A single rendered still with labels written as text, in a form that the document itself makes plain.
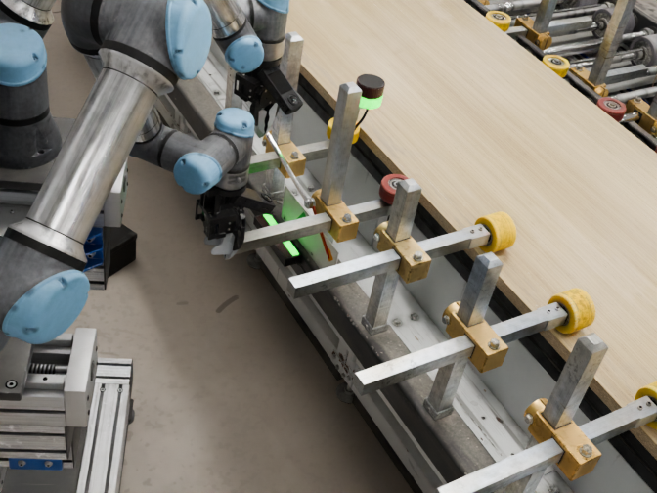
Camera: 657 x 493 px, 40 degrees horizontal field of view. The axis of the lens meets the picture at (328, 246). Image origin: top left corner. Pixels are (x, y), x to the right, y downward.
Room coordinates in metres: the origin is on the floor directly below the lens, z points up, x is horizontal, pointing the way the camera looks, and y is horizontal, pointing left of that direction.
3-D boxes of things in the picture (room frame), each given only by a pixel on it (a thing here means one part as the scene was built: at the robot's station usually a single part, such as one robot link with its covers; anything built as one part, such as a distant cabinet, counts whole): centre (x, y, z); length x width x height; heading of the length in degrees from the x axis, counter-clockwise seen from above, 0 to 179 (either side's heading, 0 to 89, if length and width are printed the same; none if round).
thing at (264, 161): (1.75, 0.18, 0.84); 0.43 x 0.03 x 0.04; 126
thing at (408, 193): (1.40, -0.13, 0.87); 0.03 x 0.03 x 0.48; 36
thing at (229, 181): (1.40, 0.22, 1.04); 0.08 x 0.08 x 0.05
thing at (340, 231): (1.59, 0.00, 0.85); 0.13 x 0.06 x 0.05; 36
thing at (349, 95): (1.61, 0.02, 0.93); 0.03 x 0.03 x 0.48; 36
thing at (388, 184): (1.66, -0.13, 0.85); 0.08 x 0.08 x 0.11
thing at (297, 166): (1.79, 0.15, 0.84); 0.13 x 0.06 x 0.05; 36
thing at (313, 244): (1.61, 0.05, 0.75); 0.26 x 0.01 x 0.10; 36
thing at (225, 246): (1.39, 0.22, 0.86); 0.06 x 0.03 x 0.09; 127
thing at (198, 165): (1.32, 0.27, 1.12); 0.11 x 0.11 x 0.08; 72
